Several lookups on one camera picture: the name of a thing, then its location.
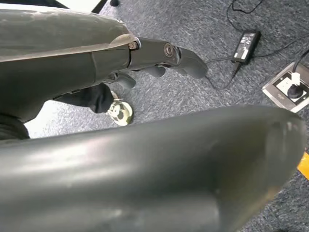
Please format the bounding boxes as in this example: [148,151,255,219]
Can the person's foot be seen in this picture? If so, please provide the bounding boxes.
[106,91,134,127]

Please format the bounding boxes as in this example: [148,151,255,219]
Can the person's leg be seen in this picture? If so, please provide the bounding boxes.
[54,83,115,114]

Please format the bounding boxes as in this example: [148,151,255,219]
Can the black chair base leg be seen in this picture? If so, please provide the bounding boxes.
[91,0,109,15]

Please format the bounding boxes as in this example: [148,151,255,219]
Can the black power adapter brick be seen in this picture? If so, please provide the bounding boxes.
[231,29,262,65]

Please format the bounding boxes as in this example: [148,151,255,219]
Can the silver floor socket box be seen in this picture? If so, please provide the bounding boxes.
[262,61,309,114]

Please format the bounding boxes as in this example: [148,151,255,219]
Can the yellow floor tape strip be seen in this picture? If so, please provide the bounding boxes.
[297,151,309,181]

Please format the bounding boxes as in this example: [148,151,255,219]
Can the black round power plug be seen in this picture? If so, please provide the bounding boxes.
[287,83,304,100]

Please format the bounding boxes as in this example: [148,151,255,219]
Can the white plug tag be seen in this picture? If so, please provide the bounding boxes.
[291,72,301,86]

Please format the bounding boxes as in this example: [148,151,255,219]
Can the thin black adapter cable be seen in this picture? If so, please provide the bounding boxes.
[204,56,242,91]
[252,33,309,60]
[226,0,265,33]

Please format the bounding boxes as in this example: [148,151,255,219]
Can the black plug cable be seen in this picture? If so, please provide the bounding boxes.
[292,48,309,74]

